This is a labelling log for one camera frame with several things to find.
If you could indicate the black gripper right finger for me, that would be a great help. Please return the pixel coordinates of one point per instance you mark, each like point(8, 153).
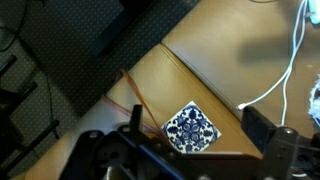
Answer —
point(256, 126)

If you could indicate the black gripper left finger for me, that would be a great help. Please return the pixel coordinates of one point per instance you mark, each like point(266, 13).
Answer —
point(136, 122)

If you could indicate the brown bag with straps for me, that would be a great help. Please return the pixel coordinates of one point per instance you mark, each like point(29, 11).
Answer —
point(149, 129)

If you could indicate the brown leather sofa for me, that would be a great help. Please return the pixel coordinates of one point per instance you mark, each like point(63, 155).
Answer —
point(224, 55)

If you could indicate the blue white patterned tile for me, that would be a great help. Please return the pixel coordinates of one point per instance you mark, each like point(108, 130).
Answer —
point(190, 130)

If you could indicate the white shaggy pillow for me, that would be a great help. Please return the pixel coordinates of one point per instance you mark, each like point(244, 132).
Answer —
point(314, 102)

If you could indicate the white power adapter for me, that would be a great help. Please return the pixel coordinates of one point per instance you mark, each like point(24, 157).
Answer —
point(314, 9)

